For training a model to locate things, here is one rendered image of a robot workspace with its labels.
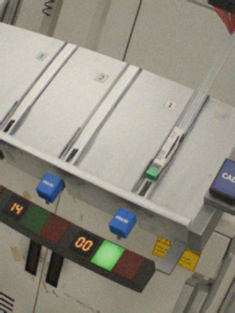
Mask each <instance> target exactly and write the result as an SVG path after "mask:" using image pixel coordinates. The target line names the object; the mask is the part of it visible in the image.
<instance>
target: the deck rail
mask: <svg viewBox="0 0 235 313"><path fill-rule="evenodd" d="M228 159H230V160H231V161H235V144H234V146H233V150H232V151H231V152H230V155H229V157H228ZM223 214H224V211H223V210H220V209H216V208H214V207H213V206H211V205H207V204H205V203H203V205H202V207H201V208H200V209H199V210H198V212H197V215H196V216H195V218H194V220H193V221H192V223H191V226H190V227H189V229H188V249H189V250H191V251H194V252H196V253H201V252H202V251H203V249H204V247H205V246H206V243H207V241H208V240H209V239H210V237H211V234H212V232H213V231H214V230H215V228H216V226H217V225H218V223H219V221H220V219H221V217H222V215H223Z"/></svg>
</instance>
